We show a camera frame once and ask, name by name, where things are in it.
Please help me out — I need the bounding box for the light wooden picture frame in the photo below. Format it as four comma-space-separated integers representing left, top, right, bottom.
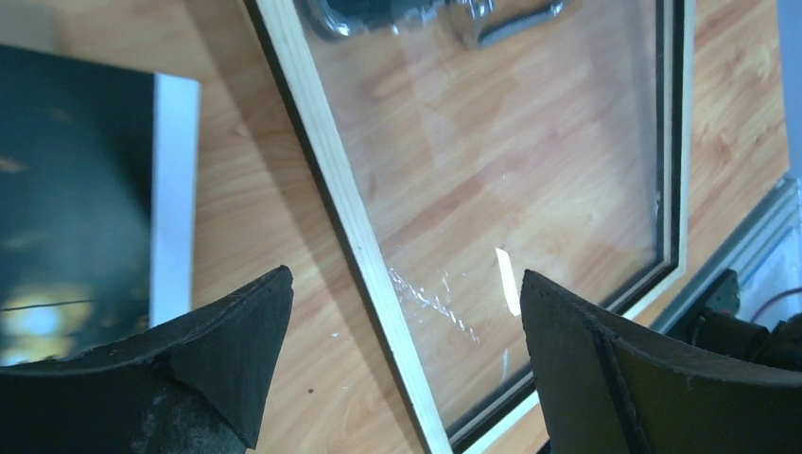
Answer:
253, 1, 696, 453

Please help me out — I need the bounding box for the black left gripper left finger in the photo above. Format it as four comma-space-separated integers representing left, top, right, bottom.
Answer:
1, 266, 293, 453

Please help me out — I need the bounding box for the autumn leaves photo print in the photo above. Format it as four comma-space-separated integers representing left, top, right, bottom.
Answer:
1, 45, 201, 366

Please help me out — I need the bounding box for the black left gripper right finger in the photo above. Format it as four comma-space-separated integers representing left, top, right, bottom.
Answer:
520, 271, 801, 453

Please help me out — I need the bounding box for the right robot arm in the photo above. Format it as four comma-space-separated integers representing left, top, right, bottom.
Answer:
671, 269, 801, 372

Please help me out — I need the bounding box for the black poker chip case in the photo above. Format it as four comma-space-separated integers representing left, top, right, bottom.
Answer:
295, 0, 570, 49

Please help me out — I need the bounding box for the clear acrylic sheet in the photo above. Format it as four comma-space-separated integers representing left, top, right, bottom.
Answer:
306, 1, 664, 426

